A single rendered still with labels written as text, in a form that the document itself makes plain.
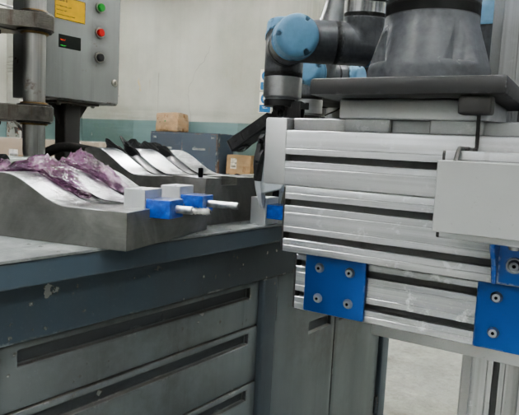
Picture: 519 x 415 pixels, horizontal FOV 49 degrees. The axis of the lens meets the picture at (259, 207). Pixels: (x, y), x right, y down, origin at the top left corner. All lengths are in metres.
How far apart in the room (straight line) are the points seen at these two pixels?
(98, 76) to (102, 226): 1.22
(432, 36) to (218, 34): 8.20
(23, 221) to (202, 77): 8.08
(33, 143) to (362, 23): 1.02
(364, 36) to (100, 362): 0.70
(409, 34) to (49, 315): 0.61
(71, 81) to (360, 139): 1.35
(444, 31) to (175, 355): 0.71
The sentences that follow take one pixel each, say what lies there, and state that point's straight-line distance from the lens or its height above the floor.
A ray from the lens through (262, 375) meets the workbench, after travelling 1.29.
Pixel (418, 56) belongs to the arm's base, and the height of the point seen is 1.07.
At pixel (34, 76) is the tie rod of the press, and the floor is 1.12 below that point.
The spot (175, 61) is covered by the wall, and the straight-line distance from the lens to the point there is 9.24.
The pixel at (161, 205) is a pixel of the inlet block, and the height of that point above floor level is 0.86.
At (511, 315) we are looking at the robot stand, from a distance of 0.73.
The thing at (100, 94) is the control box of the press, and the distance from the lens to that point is 1.99.
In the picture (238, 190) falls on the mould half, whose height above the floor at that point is 0.86.
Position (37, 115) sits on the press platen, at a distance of 1.69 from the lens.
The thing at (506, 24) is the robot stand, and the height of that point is 1.15.
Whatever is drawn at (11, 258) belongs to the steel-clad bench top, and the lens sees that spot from 0.77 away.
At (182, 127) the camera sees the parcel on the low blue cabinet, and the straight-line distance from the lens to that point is 8.58.
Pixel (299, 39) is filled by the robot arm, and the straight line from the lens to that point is 0.98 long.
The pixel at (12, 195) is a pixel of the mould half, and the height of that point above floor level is 0.86.
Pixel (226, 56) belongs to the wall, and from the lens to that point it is 8.72.
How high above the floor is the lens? 0.95
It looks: 6 degrees down
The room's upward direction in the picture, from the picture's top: 3 degrees clockwise
